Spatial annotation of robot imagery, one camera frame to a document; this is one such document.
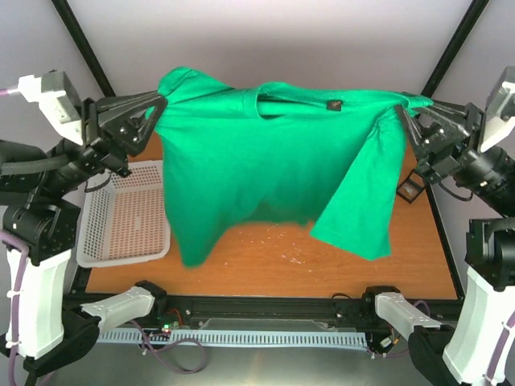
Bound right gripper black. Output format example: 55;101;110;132
390;88;515;211

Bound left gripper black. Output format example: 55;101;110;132
43;84;172;194

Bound green t-shirt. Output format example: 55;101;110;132
155;68;432;267

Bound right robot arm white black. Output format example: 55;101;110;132
363;102;514;385

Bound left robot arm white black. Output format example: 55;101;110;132
1;92;167;385

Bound black brooch box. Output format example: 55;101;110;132
396;170;425;204

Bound white plastic basket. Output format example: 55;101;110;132
76;160;171;268

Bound small electronics board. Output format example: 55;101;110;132
158;309;183;334

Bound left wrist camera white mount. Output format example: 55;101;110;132
18;72;84;146

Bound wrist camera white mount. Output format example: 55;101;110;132
18;72;84;146
479;66;514;153

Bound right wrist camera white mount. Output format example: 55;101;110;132
479;66;514;153

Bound left black frame post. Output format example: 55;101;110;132
51;0;116;97

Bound black frame post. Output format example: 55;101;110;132
421;0;490;98
51;0;116;97

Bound right black frame post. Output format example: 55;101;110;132
421;0;490;98

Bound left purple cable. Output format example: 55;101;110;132
0;86;31;386

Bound purple cable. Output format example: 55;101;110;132
484;309;515;386
0;86;31;386

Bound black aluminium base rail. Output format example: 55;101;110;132
159;295;364;328

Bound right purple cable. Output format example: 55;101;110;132
484;309;515;386

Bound light blue cable duct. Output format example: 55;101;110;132
96;327;368;349

